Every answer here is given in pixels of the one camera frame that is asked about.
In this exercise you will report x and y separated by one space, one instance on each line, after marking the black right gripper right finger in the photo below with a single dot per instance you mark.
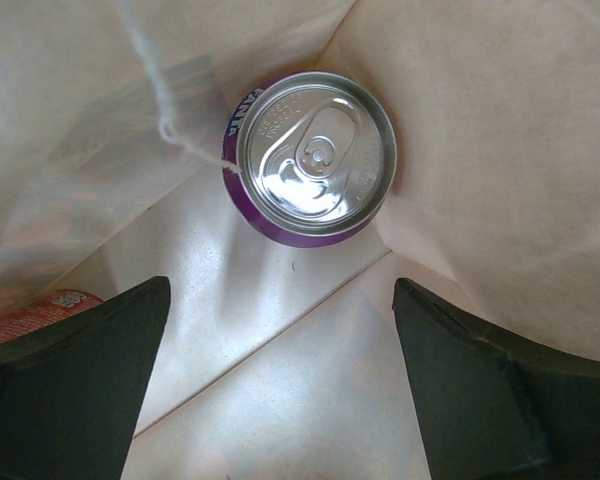
492 404

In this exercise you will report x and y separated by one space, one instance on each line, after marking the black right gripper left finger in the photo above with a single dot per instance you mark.
71 392

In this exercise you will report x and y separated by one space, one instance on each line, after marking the cream canvas tote bag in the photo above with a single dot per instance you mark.
278 362

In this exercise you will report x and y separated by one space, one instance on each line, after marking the purple soda can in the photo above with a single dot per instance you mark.
309 158

